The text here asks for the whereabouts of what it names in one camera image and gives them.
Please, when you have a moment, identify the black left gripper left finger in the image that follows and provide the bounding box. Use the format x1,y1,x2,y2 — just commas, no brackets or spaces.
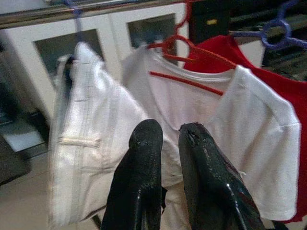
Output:
100,119,167,230

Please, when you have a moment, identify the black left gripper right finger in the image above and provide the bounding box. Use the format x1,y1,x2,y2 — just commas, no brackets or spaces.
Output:
178,122,266,230

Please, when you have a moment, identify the red plastic hanger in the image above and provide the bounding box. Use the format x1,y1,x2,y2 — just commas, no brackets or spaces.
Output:
146,0,238,96

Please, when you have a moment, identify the blue plastic hanger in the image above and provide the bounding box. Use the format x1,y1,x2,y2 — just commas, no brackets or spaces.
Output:
230,0,307,50
63,0,83,96

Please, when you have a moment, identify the white T-shirt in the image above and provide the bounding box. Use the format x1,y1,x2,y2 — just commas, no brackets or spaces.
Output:
121,45,302,230

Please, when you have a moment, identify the white seamed shirt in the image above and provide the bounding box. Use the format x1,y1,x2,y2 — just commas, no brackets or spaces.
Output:
47,42,149,228

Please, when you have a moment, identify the red T-shirt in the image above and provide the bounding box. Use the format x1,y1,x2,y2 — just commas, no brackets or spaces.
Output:
183,35,307,223

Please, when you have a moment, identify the white glass-door cabinet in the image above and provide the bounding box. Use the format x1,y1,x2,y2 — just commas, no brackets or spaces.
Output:
0,2,192,125

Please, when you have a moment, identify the dark grey appliance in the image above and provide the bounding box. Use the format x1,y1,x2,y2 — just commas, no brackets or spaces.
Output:
0,43,52,186

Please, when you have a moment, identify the dark shelf rack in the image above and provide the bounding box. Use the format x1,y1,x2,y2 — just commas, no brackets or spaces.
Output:
227,0,307,80

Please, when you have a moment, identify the black box yellow label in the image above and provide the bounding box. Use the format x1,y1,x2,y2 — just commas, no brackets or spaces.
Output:
190,0,231,44

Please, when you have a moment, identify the metal clothes rail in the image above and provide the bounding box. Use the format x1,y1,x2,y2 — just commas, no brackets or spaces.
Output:
0,0,190,26

